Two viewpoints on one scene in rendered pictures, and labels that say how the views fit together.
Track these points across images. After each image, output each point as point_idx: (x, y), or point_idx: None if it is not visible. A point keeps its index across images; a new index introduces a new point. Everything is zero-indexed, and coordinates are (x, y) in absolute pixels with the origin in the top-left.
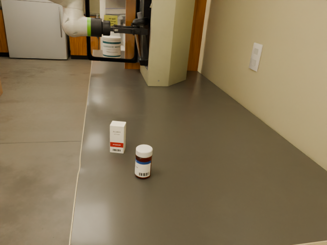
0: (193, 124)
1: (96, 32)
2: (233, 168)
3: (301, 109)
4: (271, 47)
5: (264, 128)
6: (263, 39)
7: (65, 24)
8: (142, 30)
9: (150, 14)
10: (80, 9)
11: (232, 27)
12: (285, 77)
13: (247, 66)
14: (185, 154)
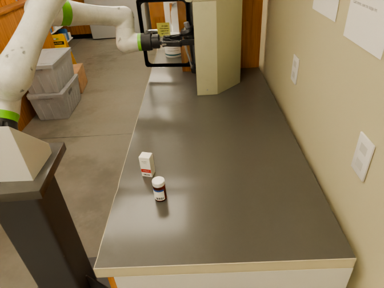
0: (223, 144)
1: (146, 48)
2: (238, 193)
3: (319, 134)
4: (304, 64)
5: (292, 147)
6: (300, 53)
7: (118, 44)
8: (190, 41)
9: None
10: (130, 27)
11: (282, 30)
12: (311, 98)
13: (290, 76)
14: (202, 178)
